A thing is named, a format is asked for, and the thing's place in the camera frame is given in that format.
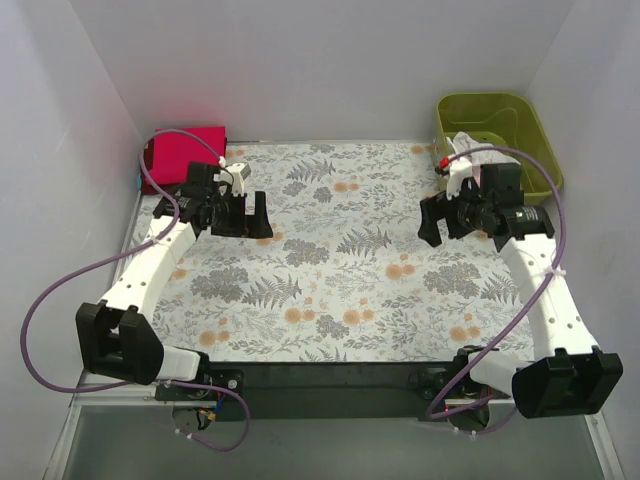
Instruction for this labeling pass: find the white t shirt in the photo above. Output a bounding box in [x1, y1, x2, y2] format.
[447, 132, 501, 166]

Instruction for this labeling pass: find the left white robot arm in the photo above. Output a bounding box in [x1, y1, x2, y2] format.
[76, 162, 273, 385]

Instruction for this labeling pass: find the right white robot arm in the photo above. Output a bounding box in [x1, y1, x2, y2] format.
[418, 159, 623, 419]

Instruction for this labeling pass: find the folded magenta t shirt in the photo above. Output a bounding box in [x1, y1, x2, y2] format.
[144, 126, 227, 187]

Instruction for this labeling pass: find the green plastic basket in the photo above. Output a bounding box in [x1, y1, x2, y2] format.
[432, 92, 563, 189]

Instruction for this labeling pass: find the floral table mat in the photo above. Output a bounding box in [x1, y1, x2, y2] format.
[99, 141, 561, 364]

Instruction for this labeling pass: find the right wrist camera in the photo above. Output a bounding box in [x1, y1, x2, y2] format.
[437, 157, 481, 200]

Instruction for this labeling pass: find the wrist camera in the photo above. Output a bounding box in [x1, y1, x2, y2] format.
[437, 157, 481, 200]
[213, 163, 251, 197]

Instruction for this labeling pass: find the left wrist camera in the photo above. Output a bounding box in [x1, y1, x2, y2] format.
[213, 163, 251, 197]

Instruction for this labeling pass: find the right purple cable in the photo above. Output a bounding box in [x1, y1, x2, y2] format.
[427, 145, 567, 437]

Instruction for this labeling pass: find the purple cable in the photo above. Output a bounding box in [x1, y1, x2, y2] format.
[427, 145, 567, 437]
[19, 128, 251, 452]

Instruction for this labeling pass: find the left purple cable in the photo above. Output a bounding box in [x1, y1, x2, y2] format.
[19, 128, 251, 452]

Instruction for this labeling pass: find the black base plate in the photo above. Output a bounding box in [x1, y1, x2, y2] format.
[154, 360, 511, 424]

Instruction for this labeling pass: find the aluminium rail frame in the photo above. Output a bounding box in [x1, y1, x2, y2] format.
[44, 139, 626, 480]

